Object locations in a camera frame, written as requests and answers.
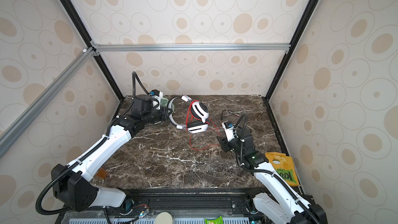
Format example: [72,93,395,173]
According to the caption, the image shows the black frame post right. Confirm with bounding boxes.
[264,0,319,103]

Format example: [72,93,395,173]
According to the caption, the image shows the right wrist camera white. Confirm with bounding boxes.
[222,120,236,142]

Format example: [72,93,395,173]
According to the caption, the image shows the yellow chips bag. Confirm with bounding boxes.
[265,152,300,187]

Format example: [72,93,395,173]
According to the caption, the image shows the white black headphones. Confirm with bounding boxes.
[169,95,209,134]

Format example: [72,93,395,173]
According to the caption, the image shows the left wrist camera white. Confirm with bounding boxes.
[150,89,163,110]

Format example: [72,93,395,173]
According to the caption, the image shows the cream lid jar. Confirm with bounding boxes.
[154,212,174,224]

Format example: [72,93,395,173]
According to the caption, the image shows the black frame post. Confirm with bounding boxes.
[264,0,319,103]
[59,0,124,101]

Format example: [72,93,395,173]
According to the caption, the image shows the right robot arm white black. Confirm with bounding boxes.
[217,114,328,224]

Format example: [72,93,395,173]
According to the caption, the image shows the silver aluminium back rail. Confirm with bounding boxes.
[93,43,291,52]

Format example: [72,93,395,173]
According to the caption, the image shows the black frame post left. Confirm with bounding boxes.
[59,0,124,101]

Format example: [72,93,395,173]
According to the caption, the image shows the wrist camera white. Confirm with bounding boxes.
[150,89,163,110]
[222,120,236,142]

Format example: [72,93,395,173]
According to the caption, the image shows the silver aluminium rail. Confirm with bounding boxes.
[93,43,291,52]
[1,47,94,157]

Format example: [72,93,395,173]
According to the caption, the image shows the red headphone cable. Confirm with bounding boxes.
[186,100,246,151]

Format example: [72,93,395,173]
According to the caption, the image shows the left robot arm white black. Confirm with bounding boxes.
[35,90,173,215]

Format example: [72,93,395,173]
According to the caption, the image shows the mint green headphones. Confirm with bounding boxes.
[160,96,175,112]

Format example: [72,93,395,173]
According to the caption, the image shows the amber bottle black cap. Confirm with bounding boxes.
[96,168,109,179]

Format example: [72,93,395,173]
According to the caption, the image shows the black mounting base rail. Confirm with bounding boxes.
[55,188,324,224]

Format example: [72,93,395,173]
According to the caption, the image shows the green snack packet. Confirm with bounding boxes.
[204,216,223,224]

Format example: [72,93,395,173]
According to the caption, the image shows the silver aluminium left rail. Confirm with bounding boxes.
[1,47,94,157]

